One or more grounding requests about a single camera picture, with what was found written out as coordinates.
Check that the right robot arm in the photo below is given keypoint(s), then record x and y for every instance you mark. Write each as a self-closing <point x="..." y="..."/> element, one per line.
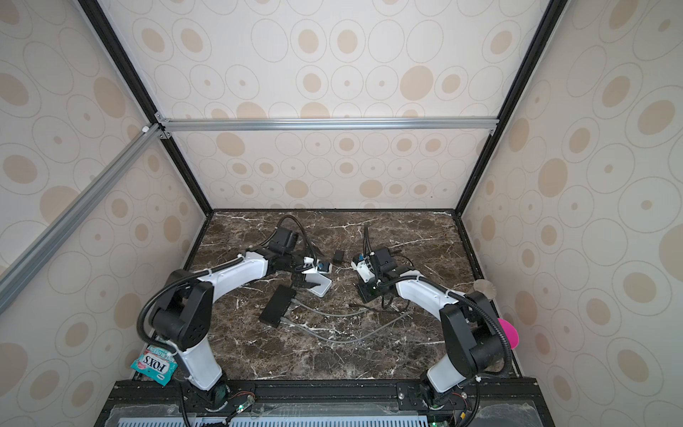
<point x="475" y="341"/>

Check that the black network switch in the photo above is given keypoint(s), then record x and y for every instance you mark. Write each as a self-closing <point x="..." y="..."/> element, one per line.
<point x="277" y="306"/>

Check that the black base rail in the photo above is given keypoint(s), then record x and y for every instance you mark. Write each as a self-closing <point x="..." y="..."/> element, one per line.
<point x="393" y="402"/>

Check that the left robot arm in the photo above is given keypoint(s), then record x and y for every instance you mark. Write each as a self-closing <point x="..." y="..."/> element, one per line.
<point x="178" y="317"/>

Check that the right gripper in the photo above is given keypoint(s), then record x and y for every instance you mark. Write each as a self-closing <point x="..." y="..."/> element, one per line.
<point x="362" y="288"/>

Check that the white rectangular box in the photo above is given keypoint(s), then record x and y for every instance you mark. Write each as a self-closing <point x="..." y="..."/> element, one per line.
<point x="317" y="283"/>

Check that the aluminium crossbar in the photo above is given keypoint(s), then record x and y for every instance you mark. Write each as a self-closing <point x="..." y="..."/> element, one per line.
<point x="330" y="124"/>
<point x="35" y="257"/>

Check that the aluminium crossbar back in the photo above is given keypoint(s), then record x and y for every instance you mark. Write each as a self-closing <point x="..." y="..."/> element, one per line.
<point x="330" y="124"/>

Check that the black corner frame post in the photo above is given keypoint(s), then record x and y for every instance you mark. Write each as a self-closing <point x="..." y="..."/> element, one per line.
<point x="95" y="15"/>
<point x="539" y="41"/>

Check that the aluminium crossbar left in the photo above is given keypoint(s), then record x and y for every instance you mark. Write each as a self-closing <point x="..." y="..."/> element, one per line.
<point x="35" y="257"/>

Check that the black corner frame post left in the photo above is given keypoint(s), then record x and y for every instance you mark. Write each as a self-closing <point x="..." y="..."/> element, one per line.
<point x="95" y="15"/>

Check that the green snack packet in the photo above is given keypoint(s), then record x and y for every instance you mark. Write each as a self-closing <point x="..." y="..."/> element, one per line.
<point x="157" y="364"/>

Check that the black power adapter far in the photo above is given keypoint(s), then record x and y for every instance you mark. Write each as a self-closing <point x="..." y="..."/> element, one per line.
<point x="339" y="258"/>

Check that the pink silicone funnel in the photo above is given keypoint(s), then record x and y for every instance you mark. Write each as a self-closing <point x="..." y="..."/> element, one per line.
<point x="510" y="332"/>

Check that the black corner frame post right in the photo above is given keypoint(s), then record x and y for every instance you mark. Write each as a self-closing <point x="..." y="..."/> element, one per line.
<point x="539" y="41"/>

